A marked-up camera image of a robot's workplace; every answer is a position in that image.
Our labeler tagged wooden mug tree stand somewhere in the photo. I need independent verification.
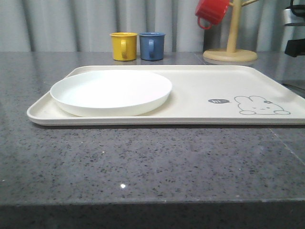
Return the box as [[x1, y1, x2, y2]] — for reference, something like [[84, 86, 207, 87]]
[[203, 0, 258, 62]]

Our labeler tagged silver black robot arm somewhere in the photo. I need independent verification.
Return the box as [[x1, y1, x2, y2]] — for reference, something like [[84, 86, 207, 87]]
[[283, 0, 305, 57]]

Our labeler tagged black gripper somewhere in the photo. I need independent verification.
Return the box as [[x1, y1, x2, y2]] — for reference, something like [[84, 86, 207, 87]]
[[285, 39, 305, 57]]

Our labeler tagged blue enamel mug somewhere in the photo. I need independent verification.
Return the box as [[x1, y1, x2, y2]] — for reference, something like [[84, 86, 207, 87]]
[[139, 32, 165, 61]]

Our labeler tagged beige rabbit serving tray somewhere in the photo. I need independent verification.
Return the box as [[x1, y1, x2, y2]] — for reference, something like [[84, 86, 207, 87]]
[[27, 65, 305, 126]]

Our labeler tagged yellow enamel mug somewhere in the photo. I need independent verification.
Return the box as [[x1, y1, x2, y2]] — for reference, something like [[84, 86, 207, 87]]
[[110, 32, 138, 61]]

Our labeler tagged white round plate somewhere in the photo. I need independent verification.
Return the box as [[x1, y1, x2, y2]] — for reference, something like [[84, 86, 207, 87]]
[[50, 70, 173, 117]]

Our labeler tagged red enamel mug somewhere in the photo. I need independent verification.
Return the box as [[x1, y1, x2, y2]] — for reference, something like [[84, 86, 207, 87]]
[[195, 0, 230, 30]]

